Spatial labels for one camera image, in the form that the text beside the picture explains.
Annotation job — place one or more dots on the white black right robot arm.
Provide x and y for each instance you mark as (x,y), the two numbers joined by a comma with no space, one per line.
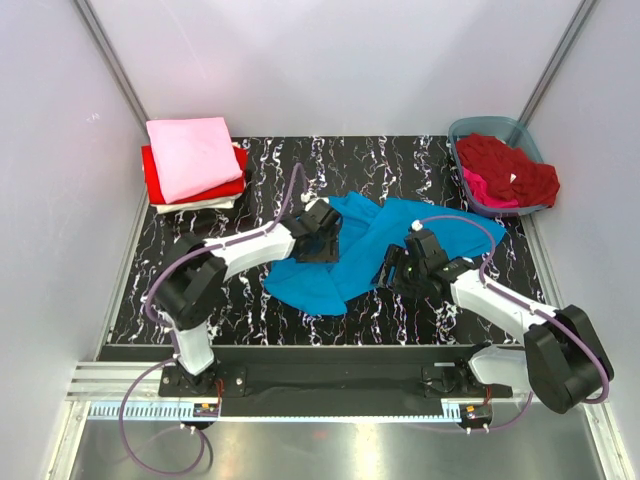
(560,358)

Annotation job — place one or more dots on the folded pink t shirt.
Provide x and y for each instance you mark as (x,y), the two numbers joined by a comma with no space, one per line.
(192,156)

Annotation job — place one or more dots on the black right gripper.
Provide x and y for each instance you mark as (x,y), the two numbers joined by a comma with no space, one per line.
(396,257)

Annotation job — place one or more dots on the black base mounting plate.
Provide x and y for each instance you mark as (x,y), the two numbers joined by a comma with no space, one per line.
(378,407)

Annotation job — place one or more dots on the folded cream t shirt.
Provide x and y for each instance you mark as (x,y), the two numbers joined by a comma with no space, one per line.
(221,203)

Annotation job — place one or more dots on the dark red t shirt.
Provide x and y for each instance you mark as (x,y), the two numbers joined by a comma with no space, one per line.
(509,172)

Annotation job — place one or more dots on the translucent blue plastic basket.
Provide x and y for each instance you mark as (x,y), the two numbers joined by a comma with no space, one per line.
(509,131)

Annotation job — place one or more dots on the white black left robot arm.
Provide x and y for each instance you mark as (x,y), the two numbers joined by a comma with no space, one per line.
(182,295)

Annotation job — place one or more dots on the magenta t shirt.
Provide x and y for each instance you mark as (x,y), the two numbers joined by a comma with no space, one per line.
(479,189)

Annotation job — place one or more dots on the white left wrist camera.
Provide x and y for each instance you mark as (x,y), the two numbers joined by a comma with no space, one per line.
(309,200)

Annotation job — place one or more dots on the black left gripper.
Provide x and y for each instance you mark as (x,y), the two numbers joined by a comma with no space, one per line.
(328,254)

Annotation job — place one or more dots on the folded red t shirt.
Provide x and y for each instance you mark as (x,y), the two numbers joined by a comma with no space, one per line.
(224,191)

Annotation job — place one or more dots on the blue t shirt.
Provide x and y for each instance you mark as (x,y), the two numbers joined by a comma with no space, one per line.
(367,230)

